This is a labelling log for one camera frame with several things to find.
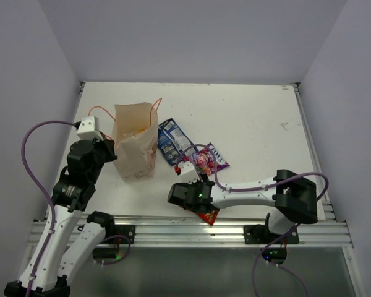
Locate red snack packet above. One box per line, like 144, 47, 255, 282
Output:
181, 204, 220, 226

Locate purple Fox's candy packet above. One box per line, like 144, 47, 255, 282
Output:
182, 142, 230, 176

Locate white paper bag orange handles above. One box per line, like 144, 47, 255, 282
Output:
88, 97, 163, 183

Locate blue snack packet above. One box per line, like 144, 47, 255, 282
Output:
158, 118, 194, 166

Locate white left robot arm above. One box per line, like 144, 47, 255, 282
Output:
4, 136, 117, 296

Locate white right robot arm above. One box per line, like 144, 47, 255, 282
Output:
168, 170, 318, 243

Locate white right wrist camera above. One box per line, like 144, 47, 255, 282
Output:
174, 161, 200, 184

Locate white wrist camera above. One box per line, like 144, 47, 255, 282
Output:
75, 116, 103, 141
174, 161, 200, 184

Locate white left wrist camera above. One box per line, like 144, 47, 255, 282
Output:
75, 116, 103, 141

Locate aluminium mounting rail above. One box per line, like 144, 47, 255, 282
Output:
87, 200, 352, 248

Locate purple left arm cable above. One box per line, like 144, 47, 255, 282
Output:
20, 119, 80, 297

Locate black right base bracket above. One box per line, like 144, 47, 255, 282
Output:
243, 224, 300, 245

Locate black base bracket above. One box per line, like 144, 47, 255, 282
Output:
104, 224, 136, 244
243, 224, 300, 245

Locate black left base bracket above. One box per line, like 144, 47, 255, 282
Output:
104, 224, 136, 244

